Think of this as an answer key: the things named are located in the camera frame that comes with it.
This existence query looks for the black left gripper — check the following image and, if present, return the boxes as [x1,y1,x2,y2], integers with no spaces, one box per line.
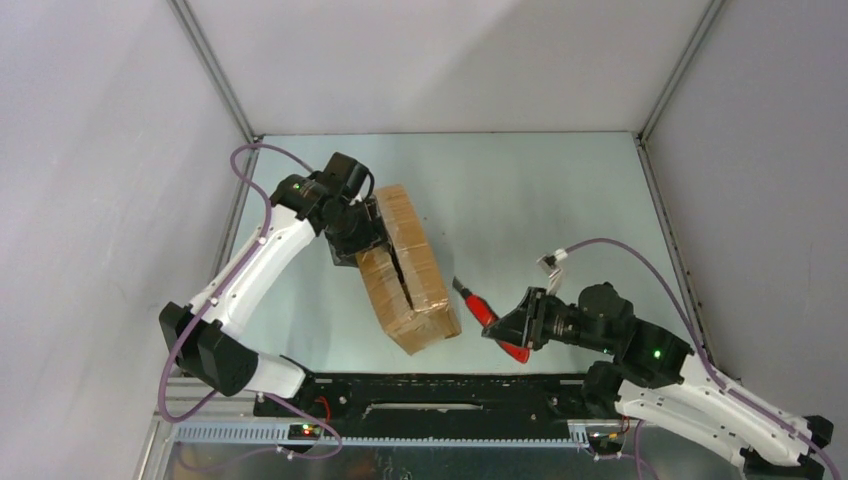
[324,195,391,268]

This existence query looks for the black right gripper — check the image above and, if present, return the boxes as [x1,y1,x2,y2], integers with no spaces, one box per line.
[481,286,615,354]

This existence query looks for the red black utility knife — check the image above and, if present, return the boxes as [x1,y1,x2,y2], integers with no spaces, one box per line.
[452,277,531,364]

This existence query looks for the brown cardboard express box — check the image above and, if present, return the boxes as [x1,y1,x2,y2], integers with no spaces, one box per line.
[356,185,462,356]

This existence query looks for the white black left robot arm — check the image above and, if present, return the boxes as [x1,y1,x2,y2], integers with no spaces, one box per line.
[159,152,389,417]

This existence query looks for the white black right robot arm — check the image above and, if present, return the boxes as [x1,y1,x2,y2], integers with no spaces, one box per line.
[483,283,833,479]

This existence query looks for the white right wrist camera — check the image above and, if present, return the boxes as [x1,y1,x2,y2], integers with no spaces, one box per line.
[537,248,568,281]

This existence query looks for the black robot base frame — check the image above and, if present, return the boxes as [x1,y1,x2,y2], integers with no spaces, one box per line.
[198,357,717,460]

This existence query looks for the aluminium left corner post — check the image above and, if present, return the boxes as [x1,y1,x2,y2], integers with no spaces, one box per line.
[167,0,257,142]

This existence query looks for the aluminium corner post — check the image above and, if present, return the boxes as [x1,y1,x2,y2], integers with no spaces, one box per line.
[636,0,728,144]
[167,0,257,142]

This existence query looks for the aluminium right corner post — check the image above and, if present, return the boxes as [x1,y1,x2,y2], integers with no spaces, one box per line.
[636,0,728,144]

